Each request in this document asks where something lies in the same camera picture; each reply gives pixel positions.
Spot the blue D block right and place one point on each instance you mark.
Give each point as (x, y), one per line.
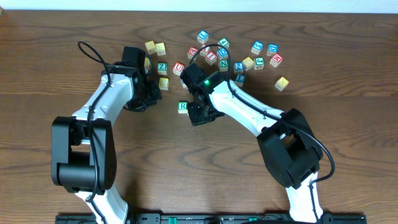
(272, 49)

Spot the red I block lower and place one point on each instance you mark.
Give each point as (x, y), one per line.
(211, 58)

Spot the red I block upper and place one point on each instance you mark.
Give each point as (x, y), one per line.
(205, 48)

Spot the green N letter block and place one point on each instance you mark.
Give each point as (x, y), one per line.
(223, 65)

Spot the yellow C letter block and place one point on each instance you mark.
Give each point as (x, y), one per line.
(164, 83)

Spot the yellow block far right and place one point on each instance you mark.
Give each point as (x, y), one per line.
(281, 83)

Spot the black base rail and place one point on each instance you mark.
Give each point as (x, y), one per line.
(155, 218)

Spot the blue 2 number block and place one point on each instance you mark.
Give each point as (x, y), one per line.
(238, 68)

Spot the green 4 number block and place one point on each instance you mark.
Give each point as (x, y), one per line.
(224, 42)

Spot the yellow S letter block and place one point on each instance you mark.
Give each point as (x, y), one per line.
(160, 49)

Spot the yellow block beside gripper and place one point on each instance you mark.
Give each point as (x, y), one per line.
(147, 65)

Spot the yellow block near B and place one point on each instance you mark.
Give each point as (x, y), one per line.
(248, 63)

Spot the red M letter block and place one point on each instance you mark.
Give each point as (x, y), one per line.
(276, 59)

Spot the green J letter block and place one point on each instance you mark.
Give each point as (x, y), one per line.
(259, 63)

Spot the green R letter block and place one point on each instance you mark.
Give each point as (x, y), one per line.
(182, 107)

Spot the blue d block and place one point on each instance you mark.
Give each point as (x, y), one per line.
(222, 54)
(272, 49)

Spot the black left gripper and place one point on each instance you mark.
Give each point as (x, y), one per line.
(149, 98)

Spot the blue L block lower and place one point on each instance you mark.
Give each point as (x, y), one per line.
(240, 79)

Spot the red E letter block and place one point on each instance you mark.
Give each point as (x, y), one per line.
(191, 52)

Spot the green Z letter block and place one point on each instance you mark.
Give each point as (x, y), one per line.
(162, 68)

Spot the yellow block top left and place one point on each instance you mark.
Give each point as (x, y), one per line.
(150, 46)

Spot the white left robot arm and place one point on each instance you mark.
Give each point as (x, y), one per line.
(83, 152)

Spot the red i block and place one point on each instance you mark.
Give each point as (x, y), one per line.
(205, 48)
(211, 58)

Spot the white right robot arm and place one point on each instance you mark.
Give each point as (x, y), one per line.
(286, 142)

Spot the blue l block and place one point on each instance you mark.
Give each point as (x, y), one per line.
(240, 79)
(202, 37)

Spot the blue L block top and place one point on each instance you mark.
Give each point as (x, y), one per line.
(202, 37)

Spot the red U letter block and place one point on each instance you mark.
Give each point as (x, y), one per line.
(178, 68)

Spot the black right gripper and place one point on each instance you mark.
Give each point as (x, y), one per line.
(196, 119)

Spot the blue D block centre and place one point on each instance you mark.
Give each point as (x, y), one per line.
(222, 54)

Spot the blue H letter block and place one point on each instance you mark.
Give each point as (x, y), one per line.
(183, 84)

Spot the blue S letter block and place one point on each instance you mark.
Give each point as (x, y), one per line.
(257, 47)

